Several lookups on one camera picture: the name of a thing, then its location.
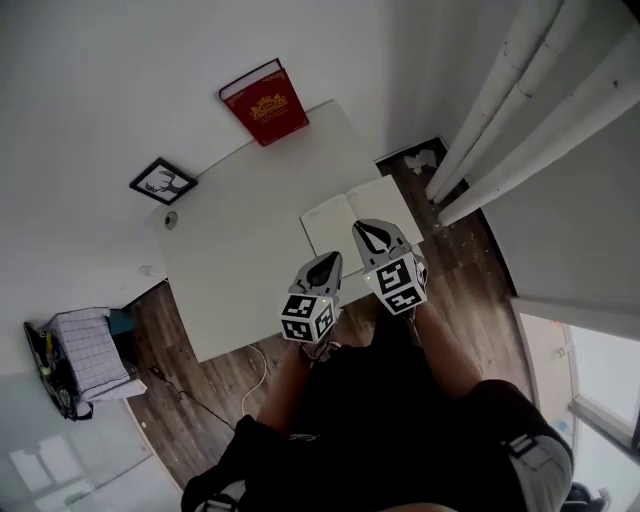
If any teal bin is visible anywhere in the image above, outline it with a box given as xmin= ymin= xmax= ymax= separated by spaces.
xmin=108 ymin=308 xmax=137 ymax=351

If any thick white pipe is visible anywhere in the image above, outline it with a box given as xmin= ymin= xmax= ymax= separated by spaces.
xmin=437 ymin=29 xmax=640 ymax=227

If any black cable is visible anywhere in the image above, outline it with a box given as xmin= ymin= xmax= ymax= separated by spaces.
xmin=149 ymin=366 xmax=236 ymax=431

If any person's right forearm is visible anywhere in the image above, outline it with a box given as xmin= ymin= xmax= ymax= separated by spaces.
xmin=412 ymin=304 xmax=485 ymax=401

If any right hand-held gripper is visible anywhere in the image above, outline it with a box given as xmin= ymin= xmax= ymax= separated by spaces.
xmin=351 ymin=217 xmax=430 ymax=317

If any red hardcover book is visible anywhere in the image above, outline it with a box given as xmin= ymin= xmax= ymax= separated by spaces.
xmin=218 ymin=58 xmax=310 ymax=148

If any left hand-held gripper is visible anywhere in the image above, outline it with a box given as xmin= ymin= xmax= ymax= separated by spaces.
xmin=280 ymin=251 xmax=344 ymax=347

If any white table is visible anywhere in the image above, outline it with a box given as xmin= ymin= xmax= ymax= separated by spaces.
xmin=146 ymin=98 xmax=426 ymax=364

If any white notebook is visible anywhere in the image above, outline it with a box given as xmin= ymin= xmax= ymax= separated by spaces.
xmin=299 ymin=174 xmax=425 ymax=274

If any white grid-patterned cloth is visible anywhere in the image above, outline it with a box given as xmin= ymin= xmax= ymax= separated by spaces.
xmin=42 ymin=307 xmax=149 ymax=404

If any person's left forearm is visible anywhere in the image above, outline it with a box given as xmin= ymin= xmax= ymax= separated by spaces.
xmin=255 ymin=339 xmax=312 ymax=437

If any person's black shirt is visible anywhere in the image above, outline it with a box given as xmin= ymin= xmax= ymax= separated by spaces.
xmin=180 ymin=312 xmax=574 ymax=512

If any black bag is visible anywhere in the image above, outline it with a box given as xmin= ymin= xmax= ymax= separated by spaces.
xmin=23 ymin=319 xmax=95 ymax=422

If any thin white pipe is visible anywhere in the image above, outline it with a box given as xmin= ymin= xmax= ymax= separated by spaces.
xmin=424 ymin=0 xmax=566 ymax=199
xmin=432 ymin=0 xmax=626 ymax=204

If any white crumpled paper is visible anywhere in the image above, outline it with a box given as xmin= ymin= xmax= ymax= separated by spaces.
xmin=403 ymin=148 xmax=437 ymax=176

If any black deer picture frame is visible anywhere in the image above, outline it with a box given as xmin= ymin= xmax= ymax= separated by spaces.
xmin=128 ymin=157 xmax=199 ymax=206

